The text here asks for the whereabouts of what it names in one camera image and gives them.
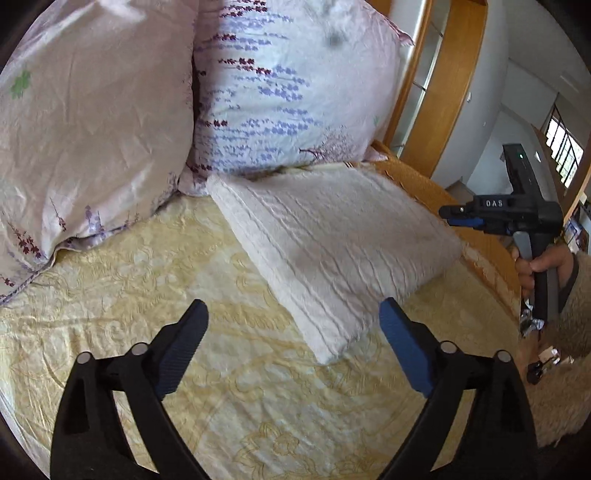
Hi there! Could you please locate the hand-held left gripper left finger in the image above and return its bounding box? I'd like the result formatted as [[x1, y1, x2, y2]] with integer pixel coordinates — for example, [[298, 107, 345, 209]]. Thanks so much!
[[50, 298, 211, 480]]

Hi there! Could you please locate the barred window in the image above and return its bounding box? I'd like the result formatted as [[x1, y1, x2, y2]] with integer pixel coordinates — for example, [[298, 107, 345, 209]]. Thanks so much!
[[544, 104, 586, 189]]

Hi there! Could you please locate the yellow floral bedspread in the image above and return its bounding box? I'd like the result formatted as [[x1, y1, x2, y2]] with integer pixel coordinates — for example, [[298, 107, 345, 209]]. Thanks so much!
[[0, 191, 522, 480]]

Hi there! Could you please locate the person's right hand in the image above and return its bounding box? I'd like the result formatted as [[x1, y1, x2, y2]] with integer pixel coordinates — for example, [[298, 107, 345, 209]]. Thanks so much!
[[509, 242, 579, 302]]

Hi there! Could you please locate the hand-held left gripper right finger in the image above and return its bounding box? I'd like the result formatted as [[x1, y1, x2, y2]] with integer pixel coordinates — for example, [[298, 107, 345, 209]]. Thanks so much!
[[379, 296, 540, 480]]

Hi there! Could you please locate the person's right forearm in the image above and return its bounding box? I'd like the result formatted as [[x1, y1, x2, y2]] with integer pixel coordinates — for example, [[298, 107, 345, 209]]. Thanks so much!
[[524, 253, 591, 448]]

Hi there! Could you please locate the wooden framed glass cabinet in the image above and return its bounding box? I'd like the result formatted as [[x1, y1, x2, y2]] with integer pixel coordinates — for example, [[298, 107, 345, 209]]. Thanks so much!
[[367, 0, 489, 180]]

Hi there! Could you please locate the beige cable knit sweater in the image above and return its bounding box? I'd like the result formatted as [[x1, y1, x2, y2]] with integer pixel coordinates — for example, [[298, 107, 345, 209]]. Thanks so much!
[[205, 167, 464, 365]]

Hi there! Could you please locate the pink floral pillow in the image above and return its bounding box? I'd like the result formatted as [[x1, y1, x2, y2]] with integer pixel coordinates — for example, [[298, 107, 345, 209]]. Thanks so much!
[[0, 0, 200, 306]]

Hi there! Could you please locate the bunch of keys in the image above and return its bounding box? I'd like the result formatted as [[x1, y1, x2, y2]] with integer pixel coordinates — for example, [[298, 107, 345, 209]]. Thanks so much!
[[526, 345, 574, 386]]

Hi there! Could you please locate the white lavender print pillow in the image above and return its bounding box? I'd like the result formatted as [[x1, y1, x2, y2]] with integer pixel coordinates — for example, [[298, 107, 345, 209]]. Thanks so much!
[[178, 0, 415, 195]]

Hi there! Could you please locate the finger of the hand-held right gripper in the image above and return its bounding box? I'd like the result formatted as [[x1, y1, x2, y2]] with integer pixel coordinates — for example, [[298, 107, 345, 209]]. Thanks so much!
[[446, 217, 489, 232], [438, 204, 476, 219]]

